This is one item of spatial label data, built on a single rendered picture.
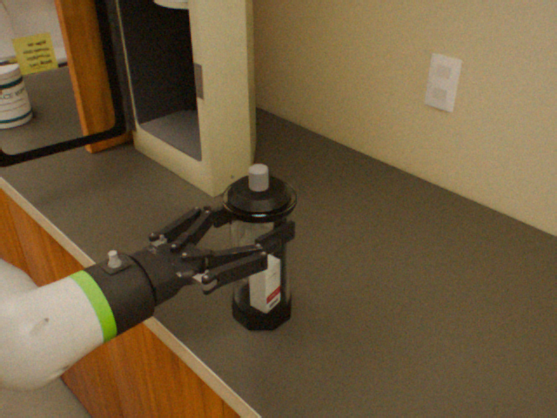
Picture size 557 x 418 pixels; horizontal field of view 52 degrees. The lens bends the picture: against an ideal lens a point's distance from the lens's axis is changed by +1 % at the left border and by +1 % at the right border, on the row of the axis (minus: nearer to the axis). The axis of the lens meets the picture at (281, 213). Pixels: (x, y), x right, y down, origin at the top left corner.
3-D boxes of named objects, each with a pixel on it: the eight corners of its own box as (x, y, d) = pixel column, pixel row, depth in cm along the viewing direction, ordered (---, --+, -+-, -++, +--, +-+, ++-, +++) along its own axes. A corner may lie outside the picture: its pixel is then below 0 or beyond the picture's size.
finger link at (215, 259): (178, 251, 75) (180, 258, 74) (261, 238, 77) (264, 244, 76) (182, 273, 77) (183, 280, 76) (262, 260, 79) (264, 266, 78)
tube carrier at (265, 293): (265, 274, 100) (262, 169, 88) (308, 306, 93) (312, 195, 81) (216, 303, 94) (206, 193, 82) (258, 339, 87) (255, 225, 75)
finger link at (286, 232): (254, 239, 78) (258, 240, 77) (291, 219, 82) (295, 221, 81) (255, 255, 80) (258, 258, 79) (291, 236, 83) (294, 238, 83)
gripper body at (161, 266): (152, 276, 68) (214, 244, 73) (117, 245, 73) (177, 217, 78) (160, 321, 72) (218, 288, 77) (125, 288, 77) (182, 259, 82)
